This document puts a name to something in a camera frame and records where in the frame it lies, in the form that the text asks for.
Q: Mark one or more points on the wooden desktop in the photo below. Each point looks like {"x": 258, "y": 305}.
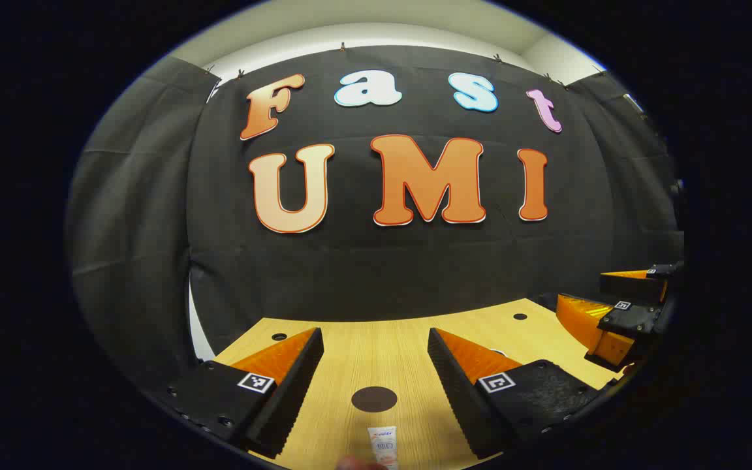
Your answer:
{"x": 389, "y": 362}

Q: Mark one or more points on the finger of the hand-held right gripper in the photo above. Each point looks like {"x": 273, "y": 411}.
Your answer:
{"x": 630, "y": 320}
{"x": 630, "y": 287}

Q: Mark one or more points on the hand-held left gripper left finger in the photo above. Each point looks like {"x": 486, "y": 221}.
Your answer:
{"x": 284, "y": 398}

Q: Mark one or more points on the round brown coaster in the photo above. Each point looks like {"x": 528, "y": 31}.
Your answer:
{"x": 374, "y": 399}

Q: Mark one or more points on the white toothpaste tube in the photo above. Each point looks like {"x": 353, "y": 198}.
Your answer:
{"x": 382, "y": 447}

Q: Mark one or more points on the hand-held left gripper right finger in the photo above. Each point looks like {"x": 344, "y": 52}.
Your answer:
{"x": 457, "y": 398}

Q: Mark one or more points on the black backdrop cloth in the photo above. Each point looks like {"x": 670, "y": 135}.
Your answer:
{"x": 382, "y": 261}

